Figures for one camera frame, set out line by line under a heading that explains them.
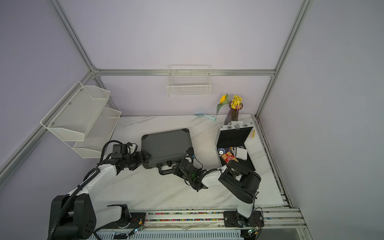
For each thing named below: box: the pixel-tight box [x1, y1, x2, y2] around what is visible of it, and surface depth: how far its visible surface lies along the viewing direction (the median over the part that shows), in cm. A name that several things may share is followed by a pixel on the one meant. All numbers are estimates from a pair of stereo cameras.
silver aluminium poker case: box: [215, 121, 256, 171], surface depth 95 cm
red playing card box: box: [221, 151, 239, 164], surface depth 95 cm
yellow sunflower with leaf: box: [216, 93, 230, 117], surface depth 98 cm
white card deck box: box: [235, 147, 248, 161], surface depth 97 cm
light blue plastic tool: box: [193, 113, 217, 121], surface depth 124 cm
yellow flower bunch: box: [230, 95, 243, 111], surface depth 98 cm
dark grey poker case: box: [141, 128, 195, 175], surface depth 92 cm
